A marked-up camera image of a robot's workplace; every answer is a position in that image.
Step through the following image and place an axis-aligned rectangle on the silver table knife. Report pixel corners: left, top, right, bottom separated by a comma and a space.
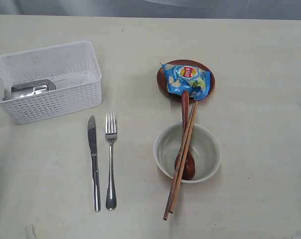
87, 116, 101, 212

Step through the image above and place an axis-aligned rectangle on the silver metal cup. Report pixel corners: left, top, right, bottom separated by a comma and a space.
10, 79, 56, 99

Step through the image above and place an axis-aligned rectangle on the white bowl with black pattern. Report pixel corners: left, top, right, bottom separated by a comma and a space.
153, 122, 221, 184

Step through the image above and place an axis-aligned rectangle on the brown wooden chopstick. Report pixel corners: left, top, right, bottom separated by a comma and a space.
163, 104, 195, 222
169, 100, 198, 214

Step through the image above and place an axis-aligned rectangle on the silver metal fork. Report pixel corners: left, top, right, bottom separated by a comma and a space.
105, 113, 118, 210

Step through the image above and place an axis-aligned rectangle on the red-brown wooden spoon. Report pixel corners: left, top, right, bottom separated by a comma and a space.
174, 90, 196, 180

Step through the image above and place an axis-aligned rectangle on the brown round plate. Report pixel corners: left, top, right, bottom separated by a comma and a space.
156, 59, 215, 103

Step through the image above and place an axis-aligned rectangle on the white perforated plastic basket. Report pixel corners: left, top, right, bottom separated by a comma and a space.
0, 40, 102, 124

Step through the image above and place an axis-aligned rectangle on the blue chips bag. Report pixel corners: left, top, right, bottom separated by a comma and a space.
161, 63, 211, 101

